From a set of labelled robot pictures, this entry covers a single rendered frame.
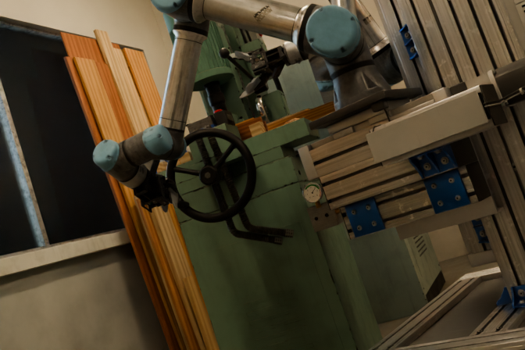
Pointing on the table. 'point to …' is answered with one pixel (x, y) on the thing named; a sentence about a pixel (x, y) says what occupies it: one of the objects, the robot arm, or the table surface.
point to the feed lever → (241, 68)
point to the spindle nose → (215, 96)
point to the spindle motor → (207, 57)
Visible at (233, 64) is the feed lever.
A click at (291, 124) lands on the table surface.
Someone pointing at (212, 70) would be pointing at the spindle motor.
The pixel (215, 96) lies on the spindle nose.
